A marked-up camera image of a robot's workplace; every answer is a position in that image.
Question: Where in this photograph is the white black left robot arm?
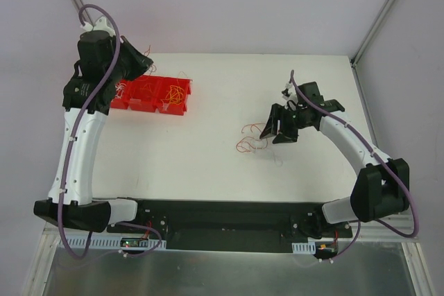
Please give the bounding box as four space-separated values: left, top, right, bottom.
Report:
33 30 153 233

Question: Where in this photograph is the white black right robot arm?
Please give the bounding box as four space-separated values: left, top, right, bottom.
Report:
259 82 409 237

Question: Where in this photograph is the red plastic bin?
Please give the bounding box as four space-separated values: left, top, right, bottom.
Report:
111 75 192 116

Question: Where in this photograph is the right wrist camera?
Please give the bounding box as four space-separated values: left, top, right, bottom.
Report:
282 81 298 111

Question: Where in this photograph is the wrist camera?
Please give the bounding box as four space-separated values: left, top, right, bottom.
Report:
80 16 116 37
282 81 298 111

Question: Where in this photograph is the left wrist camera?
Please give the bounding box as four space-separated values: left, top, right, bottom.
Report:
80 16 116 37

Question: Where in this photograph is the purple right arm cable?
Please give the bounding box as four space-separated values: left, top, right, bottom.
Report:
289 69 420 238

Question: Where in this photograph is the aluminium frame post right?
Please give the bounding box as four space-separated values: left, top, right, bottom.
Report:
350 0 397 69

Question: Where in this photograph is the white slotted cable duct right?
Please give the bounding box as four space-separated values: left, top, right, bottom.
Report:
291 241 316 255

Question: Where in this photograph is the white slotted cable duct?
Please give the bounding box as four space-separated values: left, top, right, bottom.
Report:
67 236 167 251
291 241 316 255

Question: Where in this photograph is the aluminium front rail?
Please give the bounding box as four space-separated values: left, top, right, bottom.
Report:
357 216 420 241

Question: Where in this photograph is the white slotted cable duct left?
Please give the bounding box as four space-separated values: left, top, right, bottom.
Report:
67 236 167 251

